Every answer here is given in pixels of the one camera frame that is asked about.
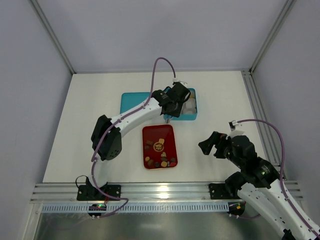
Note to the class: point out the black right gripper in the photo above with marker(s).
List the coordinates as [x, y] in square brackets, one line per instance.
[219, 145]

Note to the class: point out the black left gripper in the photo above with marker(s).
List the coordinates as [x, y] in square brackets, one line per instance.
[172, 110]

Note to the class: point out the teal tin lid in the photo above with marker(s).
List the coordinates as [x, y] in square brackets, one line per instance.
[132, 99]

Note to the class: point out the brown trapezoid chocolate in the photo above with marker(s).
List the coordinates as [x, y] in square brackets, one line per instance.
[150, 163]

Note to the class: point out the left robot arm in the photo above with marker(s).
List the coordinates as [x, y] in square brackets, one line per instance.
[107, 144]

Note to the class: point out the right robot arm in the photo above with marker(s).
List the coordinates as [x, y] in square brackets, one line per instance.
[260, 185]

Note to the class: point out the tan heart chocolate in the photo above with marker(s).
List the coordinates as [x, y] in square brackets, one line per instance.
[163, 154]

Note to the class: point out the brown lips chocolate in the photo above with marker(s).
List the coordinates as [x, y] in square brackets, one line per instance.
[163, 158]

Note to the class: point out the brown marbled bar chocolate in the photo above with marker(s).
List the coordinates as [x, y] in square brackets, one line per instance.
[149, 142]

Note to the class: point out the white paper cup liner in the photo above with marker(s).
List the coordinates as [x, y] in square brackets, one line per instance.
[191, 103]
[189, 111]

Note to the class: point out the teal square tin box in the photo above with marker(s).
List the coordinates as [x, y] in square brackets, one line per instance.
[185, 117]

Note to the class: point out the red rectangular tray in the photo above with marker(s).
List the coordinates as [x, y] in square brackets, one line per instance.
[154, 133]

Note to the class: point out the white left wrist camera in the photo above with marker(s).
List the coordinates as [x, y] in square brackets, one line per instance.
[177, 80]

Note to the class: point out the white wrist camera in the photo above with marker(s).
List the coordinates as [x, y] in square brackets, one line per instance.
[234, 129]
[177, 80]

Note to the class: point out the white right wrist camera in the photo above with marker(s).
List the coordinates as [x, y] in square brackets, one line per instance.
[234, 129]

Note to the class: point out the grey slotted cable duct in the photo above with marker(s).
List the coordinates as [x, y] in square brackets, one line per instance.
[136, 207]

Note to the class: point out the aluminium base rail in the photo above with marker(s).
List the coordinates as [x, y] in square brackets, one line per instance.
[134, 191]

